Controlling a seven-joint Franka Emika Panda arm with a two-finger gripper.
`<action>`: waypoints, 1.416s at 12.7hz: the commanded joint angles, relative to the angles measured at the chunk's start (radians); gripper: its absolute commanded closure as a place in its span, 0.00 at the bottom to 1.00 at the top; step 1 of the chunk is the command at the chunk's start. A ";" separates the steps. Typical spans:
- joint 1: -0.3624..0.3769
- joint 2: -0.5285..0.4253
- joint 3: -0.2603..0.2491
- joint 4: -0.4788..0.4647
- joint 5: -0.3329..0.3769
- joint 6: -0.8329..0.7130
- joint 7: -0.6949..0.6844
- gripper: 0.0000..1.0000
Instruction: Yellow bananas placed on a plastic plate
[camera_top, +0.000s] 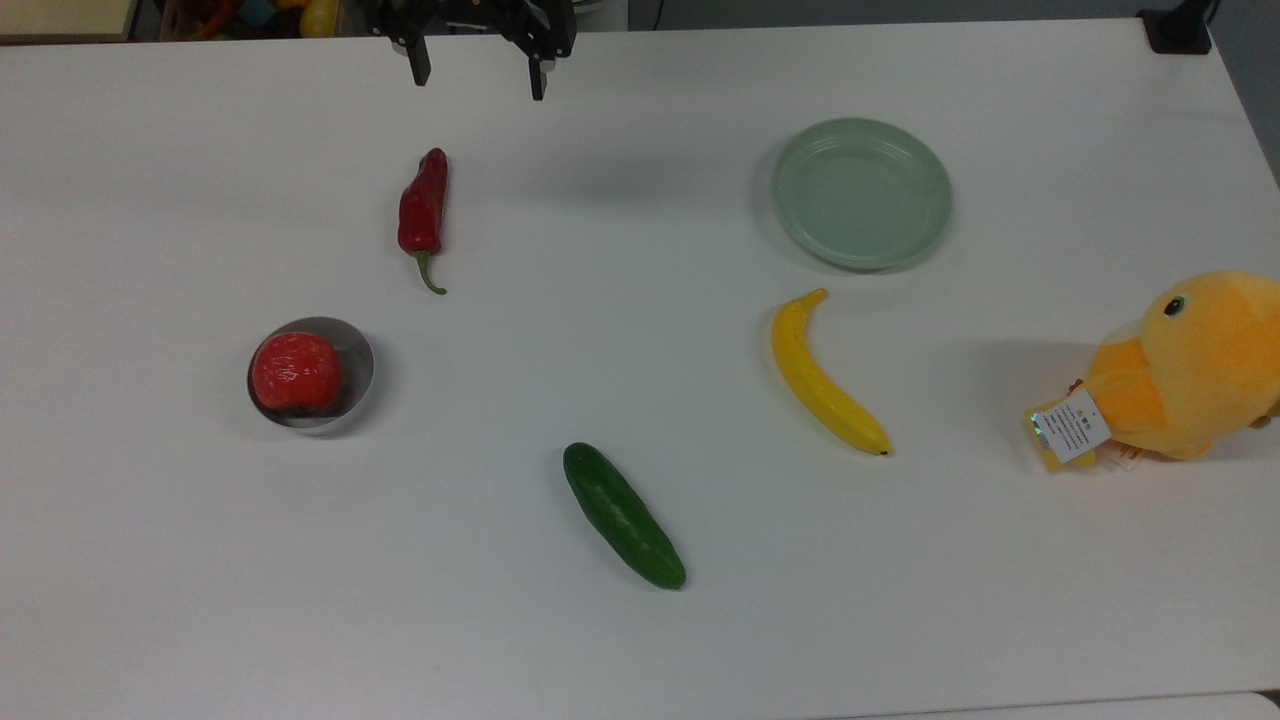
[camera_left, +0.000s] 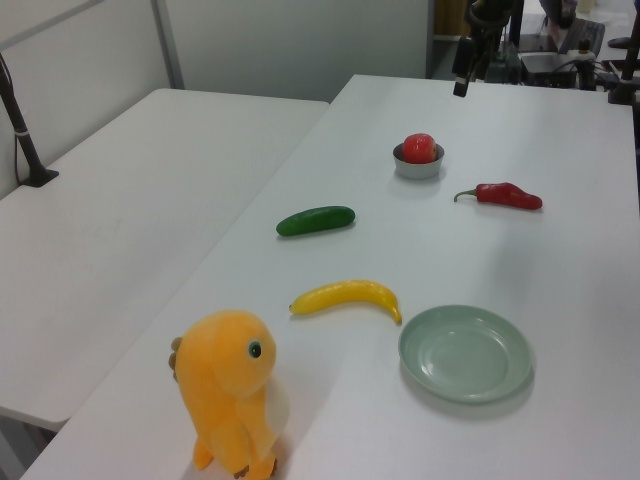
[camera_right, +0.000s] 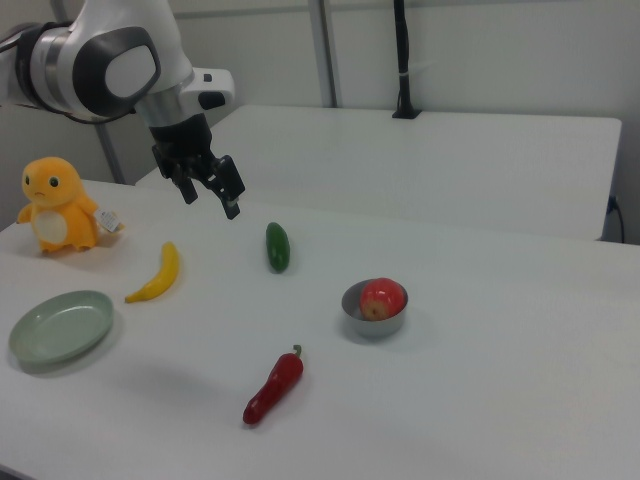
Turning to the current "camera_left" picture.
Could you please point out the green toy cucumber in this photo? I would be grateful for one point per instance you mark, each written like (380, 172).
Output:
(315, 221)

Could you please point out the small grey bowl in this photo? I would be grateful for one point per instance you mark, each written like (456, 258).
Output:
(417, 170)

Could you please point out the black clamp stand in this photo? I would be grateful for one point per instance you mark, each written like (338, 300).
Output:
(625, 75)

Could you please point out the orange plush bird toy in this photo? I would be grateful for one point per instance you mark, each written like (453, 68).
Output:
(225, 390)

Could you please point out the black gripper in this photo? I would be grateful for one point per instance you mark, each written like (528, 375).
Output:
(462, 56)

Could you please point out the pale green plastic plate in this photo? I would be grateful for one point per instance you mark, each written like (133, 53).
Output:
(465, 361)

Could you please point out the yellow plastic banana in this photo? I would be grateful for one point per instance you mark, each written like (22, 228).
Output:
(345, 292)

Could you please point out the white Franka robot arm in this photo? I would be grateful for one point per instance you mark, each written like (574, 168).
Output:
(492, 30)

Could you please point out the grey metal partition post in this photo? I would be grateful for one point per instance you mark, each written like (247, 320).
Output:
(167, 42)

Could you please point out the black electronics box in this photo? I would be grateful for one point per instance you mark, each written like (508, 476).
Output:
(547, 67)

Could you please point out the white side table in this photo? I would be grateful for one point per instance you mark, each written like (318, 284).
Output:
(125, 225)

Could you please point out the red toy chili pepper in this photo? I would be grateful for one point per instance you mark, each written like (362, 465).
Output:
(507, 195)

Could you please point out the dark keyboard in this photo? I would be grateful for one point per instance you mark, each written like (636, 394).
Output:
(587, 37)

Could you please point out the black camera stand pole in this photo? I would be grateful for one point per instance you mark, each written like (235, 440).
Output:
(22, 135)

